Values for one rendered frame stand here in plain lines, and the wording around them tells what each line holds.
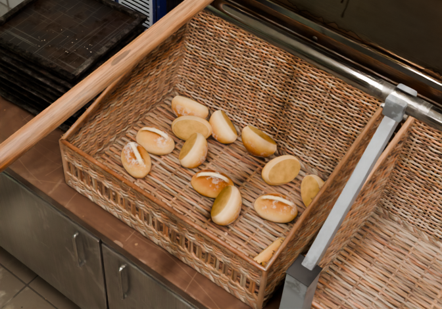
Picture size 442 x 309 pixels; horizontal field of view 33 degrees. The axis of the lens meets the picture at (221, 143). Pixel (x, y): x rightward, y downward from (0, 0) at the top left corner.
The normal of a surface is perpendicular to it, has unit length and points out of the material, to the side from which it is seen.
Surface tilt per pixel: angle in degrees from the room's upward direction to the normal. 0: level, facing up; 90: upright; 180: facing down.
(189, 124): 60
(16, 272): 0
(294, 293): 90
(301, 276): 0
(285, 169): 52
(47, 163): 0
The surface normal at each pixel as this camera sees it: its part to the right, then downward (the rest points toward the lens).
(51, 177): 0.05, -0.68
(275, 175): 0.41, 0.10
